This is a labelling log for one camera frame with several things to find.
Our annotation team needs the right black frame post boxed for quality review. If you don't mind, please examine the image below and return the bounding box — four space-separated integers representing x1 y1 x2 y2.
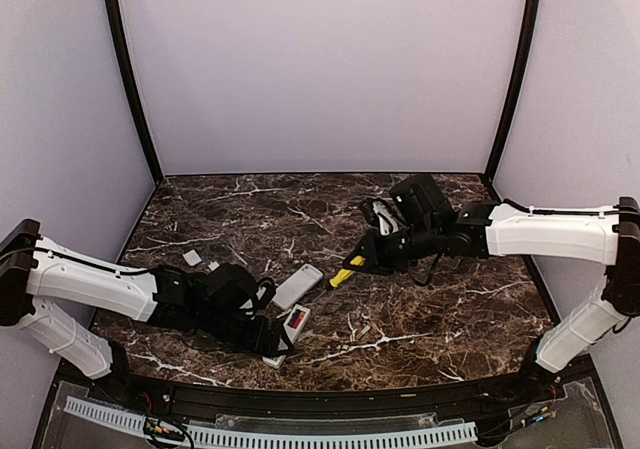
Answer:
484 0 540 183

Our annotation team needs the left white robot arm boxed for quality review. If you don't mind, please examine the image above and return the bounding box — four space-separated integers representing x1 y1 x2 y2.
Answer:
1 219 293 405

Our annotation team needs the black frame post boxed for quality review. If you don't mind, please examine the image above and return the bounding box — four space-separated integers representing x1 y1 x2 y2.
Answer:
484 0 540 183
104 0 164 185

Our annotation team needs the black front rail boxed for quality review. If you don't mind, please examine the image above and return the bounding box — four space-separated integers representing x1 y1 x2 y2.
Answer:
54 356 566 420

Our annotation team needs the left black frame post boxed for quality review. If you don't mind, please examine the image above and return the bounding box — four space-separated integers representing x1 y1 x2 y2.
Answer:
104 0 164 185

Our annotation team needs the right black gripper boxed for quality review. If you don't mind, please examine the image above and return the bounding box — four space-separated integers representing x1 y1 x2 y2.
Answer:
343 219 440 276

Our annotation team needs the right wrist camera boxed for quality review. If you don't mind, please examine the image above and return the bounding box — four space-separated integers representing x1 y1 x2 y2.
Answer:
359 198 402 236

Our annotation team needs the white battery cover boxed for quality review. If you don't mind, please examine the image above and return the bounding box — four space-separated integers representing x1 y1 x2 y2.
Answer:
183 250 202 267

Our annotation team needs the white slotted cable duct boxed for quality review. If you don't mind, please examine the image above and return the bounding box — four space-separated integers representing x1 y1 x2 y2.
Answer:
64 397 477 448

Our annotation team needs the small white remote control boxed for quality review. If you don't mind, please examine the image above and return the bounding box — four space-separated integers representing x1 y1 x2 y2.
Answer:
262 304 311 368

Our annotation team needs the large white remote control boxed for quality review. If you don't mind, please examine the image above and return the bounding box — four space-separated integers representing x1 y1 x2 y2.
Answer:
271 263 324 310

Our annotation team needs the yellow handled screwdriver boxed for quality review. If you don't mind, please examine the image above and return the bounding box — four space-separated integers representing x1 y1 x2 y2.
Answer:
327 256 365 290

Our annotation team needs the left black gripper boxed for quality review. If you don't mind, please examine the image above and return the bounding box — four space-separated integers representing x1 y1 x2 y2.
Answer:
197 306 294 359

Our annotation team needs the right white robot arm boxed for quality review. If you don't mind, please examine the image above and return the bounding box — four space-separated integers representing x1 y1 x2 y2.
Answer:
342 174 639 403

